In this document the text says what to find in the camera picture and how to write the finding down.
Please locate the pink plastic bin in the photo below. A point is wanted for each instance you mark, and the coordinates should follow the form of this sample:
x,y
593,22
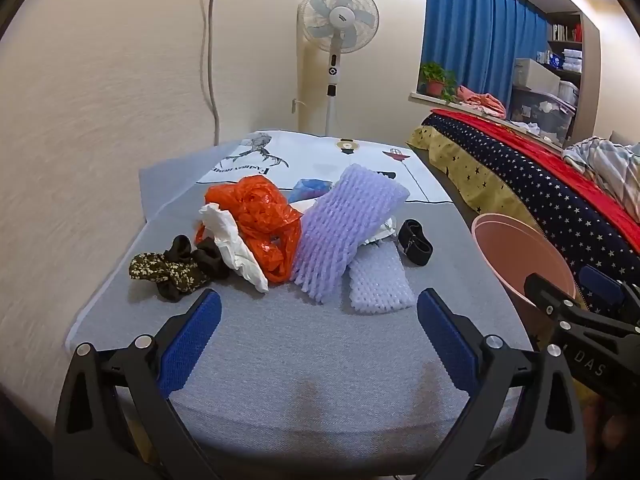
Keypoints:
x,y
515,255

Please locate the potted green plant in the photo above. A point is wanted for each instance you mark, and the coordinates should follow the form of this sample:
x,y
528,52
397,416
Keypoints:
x,y
436,77

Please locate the grey cardboard box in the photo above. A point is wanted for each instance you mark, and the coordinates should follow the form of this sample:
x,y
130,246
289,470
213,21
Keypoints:
x,y
537,76

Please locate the pink folded clothes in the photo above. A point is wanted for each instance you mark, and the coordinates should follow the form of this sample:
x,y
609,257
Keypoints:
x,y
482,101

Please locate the red plush blanket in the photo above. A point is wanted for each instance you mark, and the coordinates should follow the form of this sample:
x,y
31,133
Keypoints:
x,y
560,165

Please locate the white standing fan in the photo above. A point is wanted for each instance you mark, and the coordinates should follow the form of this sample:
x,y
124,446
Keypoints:
x,y
337,17

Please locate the white paper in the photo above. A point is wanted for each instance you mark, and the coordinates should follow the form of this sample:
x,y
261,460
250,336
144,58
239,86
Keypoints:
x,y
235,250

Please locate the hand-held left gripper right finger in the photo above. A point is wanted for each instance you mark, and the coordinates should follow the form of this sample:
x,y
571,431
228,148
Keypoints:
x,y
450,345

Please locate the dark floral scrunchie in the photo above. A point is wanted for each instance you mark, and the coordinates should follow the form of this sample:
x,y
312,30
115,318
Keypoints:
x,y
170,270

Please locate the yellow star bed skirt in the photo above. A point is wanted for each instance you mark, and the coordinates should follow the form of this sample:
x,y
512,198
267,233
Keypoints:
x,y
450,160

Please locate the large purple foam net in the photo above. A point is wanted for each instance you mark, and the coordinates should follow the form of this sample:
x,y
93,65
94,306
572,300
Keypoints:
x,y
340,220

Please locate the small pale foam net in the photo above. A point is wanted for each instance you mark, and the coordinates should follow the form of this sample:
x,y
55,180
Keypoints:
x,y
380,285

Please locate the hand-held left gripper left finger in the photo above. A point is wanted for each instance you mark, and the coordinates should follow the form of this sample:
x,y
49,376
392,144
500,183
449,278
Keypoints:
x,y
192,345

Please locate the blue curtain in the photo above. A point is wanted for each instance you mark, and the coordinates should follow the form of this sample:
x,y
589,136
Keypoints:
x,y
475,30

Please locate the striped quilt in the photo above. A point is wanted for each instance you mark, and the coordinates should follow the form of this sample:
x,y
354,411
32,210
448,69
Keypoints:
x,y
605,160

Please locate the blue plastic bag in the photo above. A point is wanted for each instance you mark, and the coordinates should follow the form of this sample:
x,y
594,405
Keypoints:
x,y
310,190

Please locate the black elastic band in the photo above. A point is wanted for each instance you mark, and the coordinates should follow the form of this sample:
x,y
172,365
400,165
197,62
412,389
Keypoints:
x,y
415,242

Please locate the white printed wrapper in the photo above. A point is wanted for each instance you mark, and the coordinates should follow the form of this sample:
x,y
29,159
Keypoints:
x,y
382,230

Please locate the small wall socket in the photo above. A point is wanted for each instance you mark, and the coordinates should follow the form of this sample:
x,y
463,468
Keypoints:
x,y
295,106

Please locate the clear plastic storage bin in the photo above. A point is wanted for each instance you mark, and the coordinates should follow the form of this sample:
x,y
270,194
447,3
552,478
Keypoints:
x,y
542,112

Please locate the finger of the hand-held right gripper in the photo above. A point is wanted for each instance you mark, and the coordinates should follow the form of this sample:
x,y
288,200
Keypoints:
x,y
602,282
547,297

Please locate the person's right hand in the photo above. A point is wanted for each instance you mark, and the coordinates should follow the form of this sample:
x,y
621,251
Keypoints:
x,y
610,430

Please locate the white printed cloth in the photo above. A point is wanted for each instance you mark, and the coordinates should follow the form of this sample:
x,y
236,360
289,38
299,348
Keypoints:
x,y
320,160

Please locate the navy star blanket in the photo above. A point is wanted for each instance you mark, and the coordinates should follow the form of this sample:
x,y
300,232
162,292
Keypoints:
x,y
540,190

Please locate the small white storage container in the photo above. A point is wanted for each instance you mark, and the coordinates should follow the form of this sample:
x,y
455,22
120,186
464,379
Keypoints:
x,y
567,92

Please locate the wooden bookshelf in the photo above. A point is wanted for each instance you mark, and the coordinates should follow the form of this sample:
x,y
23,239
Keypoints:
x,y
567,35

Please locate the orange plastic bag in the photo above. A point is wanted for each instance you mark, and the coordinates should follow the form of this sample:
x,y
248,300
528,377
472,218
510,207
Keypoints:
x,y
260,215

